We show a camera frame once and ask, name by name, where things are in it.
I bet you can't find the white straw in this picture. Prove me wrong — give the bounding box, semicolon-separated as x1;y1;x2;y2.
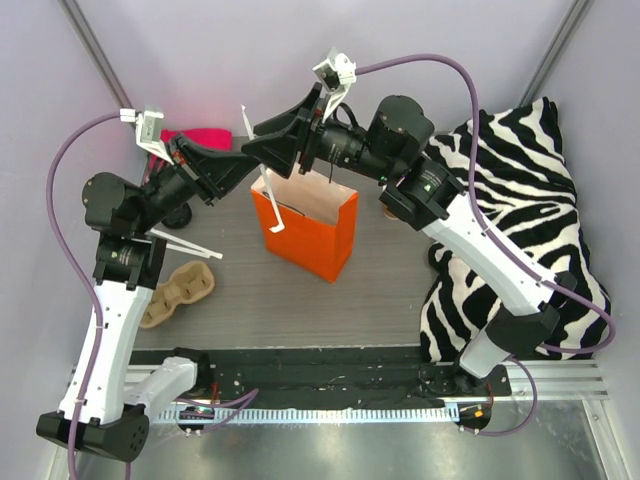
149;229;224;260
240;104;285;234

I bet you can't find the orange paper gift bag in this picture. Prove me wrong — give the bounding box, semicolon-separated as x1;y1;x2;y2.
250;171;359;283

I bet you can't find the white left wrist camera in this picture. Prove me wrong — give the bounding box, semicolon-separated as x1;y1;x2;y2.
119;108;173;164

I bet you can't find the folded pink shirt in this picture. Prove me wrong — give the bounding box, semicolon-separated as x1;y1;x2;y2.
160;128;232;151

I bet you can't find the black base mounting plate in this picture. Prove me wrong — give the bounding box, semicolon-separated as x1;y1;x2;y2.
129;347;512;409

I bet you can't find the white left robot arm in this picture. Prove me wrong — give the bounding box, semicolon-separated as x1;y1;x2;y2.
36;135;259;463

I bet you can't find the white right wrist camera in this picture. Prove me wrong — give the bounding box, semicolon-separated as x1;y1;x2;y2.
312;48;357;121

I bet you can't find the brown cardboard cup carrier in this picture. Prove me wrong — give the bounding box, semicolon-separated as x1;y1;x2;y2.
140;261;216;329

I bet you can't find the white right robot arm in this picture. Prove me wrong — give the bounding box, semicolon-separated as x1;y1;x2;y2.
241;84;577;395

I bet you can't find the aluminium front rail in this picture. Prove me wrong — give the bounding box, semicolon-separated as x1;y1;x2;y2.
148;361;608;428

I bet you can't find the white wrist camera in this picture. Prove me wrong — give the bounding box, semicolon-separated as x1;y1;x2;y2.
119;108;173;164
312;48;357;121

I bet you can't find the zebra print blanket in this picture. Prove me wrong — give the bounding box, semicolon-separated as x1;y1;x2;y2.
420;97;612;362

